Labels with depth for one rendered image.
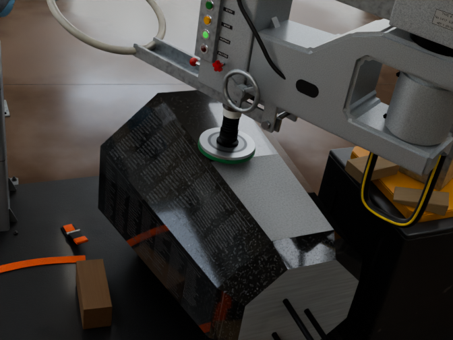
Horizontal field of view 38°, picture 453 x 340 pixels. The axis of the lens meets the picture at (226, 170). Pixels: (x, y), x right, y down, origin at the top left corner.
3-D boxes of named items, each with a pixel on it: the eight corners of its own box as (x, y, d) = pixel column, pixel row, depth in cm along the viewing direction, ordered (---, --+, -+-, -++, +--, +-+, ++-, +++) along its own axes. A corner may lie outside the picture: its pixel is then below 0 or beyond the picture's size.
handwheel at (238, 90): (269, 112, 223) (278, 71, 215) (253, 121, 216) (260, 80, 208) (234, 95, 230) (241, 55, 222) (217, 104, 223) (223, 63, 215)
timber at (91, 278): (75, 280, 304) (75, 260, 297) (102, 277, 307) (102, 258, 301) (83, 329, 281) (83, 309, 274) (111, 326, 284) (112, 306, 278)
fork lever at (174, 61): (301, 117, 237) (305, 106, 234) (272, 136, 224) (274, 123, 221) (160, 45, 267) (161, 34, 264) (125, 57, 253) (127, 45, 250)
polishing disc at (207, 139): (255, 134, 260) (255, 131, 260) (253, 164, 243) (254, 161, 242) (201, 126, 260) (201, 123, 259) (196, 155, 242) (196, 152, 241)
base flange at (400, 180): (435, 144, 306) (439, 135, 304) (508, 208, 270) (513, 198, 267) (345, 154, 288) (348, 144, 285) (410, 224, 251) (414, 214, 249)
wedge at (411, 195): (445, 202, 260) (449, 191, 257) (444, 216, 252) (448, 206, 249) (394, 187, 263) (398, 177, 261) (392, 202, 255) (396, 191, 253)
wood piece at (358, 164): (380, 161, 279) (384, 151, 276) (396, 174, 272) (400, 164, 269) (344, 169, 269) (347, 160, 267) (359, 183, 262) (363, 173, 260)
